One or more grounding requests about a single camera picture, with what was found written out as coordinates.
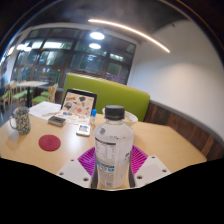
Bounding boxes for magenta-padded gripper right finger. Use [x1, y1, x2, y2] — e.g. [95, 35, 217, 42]
[128, 145, 173, 188]

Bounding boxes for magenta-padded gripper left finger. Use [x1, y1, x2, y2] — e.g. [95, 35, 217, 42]
[55, 146, 99, 189]

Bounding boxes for clear plastic water bottle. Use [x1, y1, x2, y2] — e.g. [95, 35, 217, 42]
[90, 105, 135, 190]

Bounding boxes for small white flat device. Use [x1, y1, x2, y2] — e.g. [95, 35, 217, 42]
[75, 123, 92, 137]

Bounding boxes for flat round red coaster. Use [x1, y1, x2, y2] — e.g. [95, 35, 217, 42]
[38, 134, 62, 152]

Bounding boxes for small blue-capped bottle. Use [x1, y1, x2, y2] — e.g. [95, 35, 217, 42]
[90, 108, 98, 126]

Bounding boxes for small dark box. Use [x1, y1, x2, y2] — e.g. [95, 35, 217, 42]
[47, 115, 67, 128]

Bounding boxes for printed paper sheets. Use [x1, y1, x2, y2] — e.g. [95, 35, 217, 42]
[29, 101, 63, 121]

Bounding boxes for green upholstered bench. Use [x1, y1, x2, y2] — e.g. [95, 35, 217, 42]
[61, 72, 151, 122]

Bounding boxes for speckled ceramic mug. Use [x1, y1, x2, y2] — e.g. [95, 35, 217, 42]
[8, 106, 32, 136]

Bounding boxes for light wooden dining table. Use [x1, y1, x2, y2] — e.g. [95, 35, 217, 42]
[15, 80, 50, 108]

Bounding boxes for round ceiling lamp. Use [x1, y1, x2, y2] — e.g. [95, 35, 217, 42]
[89, 31, 106, 41]
[88, 42, 102, 51]

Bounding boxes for long linear ceiling light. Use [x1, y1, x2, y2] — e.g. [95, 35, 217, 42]
[87, 18, 171, 54]

